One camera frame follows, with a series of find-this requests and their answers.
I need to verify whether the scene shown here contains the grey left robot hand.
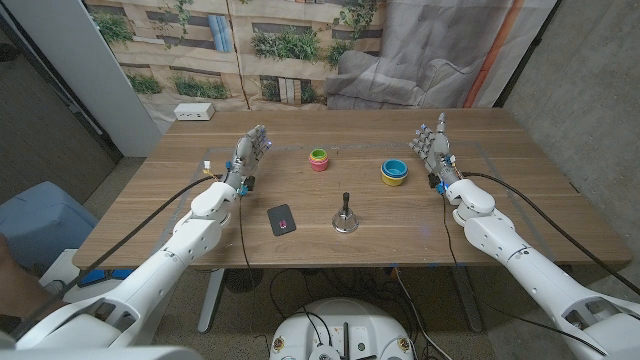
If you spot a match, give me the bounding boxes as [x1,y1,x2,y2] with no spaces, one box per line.
[225,124,273,190]

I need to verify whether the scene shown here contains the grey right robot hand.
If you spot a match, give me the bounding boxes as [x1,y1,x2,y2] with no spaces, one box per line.
[408,112,460,188]

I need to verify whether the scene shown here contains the silver bell with black handle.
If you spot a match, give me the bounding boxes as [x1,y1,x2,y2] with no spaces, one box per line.
[332,192,360,235]

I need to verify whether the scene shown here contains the white robot shoulder cover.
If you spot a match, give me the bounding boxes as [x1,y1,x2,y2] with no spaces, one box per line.
[0,344,204,360]

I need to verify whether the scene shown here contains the light blue toy cup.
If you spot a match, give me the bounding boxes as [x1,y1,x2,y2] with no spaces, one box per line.
[382,158,409,176]

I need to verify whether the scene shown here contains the large yellow toy cup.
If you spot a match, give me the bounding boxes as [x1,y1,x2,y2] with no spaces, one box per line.
[380,167,409,188]

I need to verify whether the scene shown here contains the black card holder pink logo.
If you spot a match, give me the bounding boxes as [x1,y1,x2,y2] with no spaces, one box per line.
[266,203,298,237]

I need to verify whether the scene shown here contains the white power strip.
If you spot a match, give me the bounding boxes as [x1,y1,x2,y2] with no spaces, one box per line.
[173,102,216,122]

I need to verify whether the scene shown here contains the printed backdrop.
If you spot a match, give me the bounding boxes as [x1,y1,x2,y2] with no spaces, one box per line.
[82,0,559,135]

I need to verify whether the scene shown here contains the round black floor object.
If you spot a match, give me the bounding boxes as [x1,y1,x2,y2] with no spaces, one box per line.
[223,268,265,294]

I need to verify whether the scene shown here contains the white table leg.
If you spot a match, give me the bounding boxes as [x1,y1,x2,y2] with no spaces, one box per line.
[197,268,226,335]

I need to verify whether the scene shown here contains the grey table leg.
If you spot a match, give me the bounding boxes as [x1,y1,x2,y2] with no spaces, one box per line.
[452,267,484,334]

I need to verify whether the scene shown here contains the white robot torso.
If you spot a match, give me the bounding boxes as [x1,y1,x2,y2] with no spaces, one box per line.
[268,298,416,360]

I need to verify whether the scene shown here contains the blue flat item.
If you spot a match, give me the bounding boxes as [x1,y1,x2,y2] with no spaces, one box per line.
[77,268,135,289]

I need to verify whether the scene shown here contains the white floor platform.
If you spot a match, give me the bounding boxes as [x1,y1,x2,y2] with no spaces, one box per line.
[38,248,136,304]

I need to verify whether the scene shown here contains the blue grey bin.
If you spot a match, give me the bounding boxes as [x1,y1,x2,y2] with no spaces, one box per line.
[0,180,100,274]

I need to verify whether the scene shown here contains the person's bare leg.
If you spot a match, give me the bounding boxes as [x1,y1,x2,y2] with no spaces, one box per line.
[0,233,69,321]

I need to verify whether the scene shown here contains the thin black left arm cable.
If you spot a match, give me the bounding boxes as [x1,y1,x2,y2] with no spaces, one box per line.
[236,193,254,274]

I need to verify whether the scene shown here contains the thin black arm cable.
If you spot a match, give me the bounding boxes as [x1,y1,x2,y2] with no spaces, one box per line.
[236,193,254,274]
[440,193,609,357]

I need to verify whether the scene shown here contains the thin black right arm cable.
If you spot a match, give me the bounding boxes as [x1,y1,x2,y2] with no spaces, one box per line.
[440,193,609,357]

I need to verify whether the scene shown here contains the black backdrop frame pole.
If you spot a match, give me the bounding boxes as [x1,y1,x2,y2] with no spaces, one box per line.
[493,0,564,109]

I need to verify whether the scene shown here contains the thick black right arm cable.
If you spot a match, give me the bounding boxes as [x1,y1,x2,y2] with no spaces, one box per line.
[460,171,640,297]

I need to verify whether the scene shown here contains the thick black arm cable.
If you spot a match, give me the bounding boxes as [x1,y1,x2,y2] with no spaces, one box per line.
[460,171,640,297]
[8,173,219,341]

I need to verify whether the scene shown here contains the grey floor cable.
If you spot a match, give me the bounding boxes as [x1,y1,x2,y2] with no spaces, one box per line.
[393,268,442,360]

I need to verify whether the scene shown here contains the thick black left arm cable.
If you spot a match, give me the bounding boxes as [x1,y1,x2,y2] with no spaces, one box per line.
[8,173,219,341]

